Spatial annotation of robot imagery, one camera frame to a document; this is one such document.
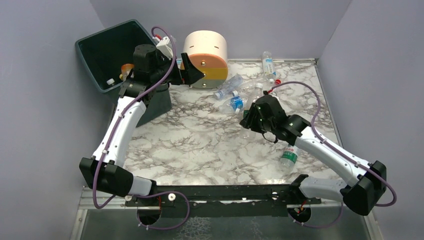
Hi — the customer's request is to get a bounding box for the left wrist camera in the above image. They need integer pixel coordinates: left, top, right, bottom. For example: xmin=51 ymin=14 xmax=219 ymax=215
xmin=152 ymin=34 xmax=176 ymax=60

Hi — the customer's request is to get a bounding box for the green label bottle dark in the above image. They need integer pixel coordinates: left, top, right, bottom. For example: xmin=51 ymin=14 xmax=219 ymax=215
xmin=241 ymin=83 xmax=263 ymax=142

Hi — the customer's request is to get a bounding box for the orange label juice bottle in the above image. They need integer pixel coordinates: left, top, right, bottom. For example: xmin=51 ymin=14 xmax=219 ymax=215
xmin=119 ymin=63 xmax=134 ymax=82

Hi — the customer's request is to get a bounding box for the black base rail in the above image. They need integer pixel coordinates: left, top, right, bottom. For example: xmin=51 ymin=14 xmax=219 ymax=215
xmin=125 ymin=184 xmax=322 ymax=218

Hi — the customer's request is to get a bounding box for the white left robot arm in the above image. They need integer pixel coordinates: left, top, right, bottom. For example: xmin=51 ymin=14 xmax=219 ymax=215
xmin=79 ymin=44 xmax=205 ymax=197

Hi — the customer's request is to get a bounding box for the round drawer cabinet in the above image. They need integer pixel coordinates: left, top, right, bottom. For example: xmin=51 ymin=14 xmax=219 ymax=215
xmin=183 ymin=30 xmax=229 ymax=90

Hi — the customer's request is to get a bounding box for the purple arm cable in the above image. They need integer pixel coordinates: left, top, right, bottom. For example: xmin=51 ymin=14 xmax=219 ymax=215
xmin=266 ymin=81 xmax=398 ymax=229
xmin=91 ymin=26 xmax=178 ymax=210

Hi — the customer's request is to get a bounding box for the clear bottle blue white label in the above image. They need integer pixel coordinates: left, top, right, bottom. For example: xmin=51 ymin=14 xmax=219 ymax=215
xmin=261 ymin=51 xmax=277 ymax=83

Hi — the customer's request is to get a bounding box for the aluminium frame rail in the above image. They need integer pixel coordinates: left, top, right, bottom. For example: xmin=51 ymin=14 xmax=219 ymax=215
xmin=71 ymin=187 xmax=381 ymax=240

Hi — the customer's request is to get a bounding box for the dark green plastic bin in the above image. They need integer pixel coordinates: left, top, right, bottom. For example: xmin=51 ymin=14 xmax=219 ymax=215
xmin=75 ymin=19 xmax=172 ymax=127

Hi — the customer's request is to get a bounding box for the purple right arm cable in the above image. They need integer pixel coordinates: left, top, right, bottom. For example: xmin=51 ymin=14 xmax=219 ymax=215
xmin=266 ymin=81 xmax=398 ymax=229

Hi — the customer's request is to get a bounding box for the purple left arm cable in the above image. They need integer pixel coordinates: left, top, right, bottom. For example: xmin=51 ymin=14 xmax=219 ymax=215
xmin=91 ymin=26 xmax=178 ymax=210

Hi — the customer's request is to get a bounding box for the green jasmine tea bottle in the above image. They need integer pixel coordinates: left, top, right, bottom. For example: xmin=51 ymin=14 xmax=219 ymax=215
xmin=106 ymin=78 xmax=116 ymax=87

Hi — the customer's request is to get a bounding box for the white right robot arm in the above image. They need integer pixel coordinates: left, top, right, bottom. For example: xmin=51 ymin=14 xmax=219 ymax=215
xmin=239 ymin=95 xmax=387 ymax=216

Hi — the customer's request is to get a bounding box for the clear bottle blue cap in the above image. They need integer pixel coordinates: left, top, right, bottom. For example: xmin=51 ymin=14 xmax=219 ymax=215
xmin=214 ymin=74 xmax=244 ymax=100

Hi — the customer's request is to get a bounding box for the green label water bottle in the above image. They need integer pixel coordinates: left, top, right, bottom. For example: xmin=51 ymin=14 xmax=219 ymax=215
xmin=279 ymin=145 xmax=300 ymax=171

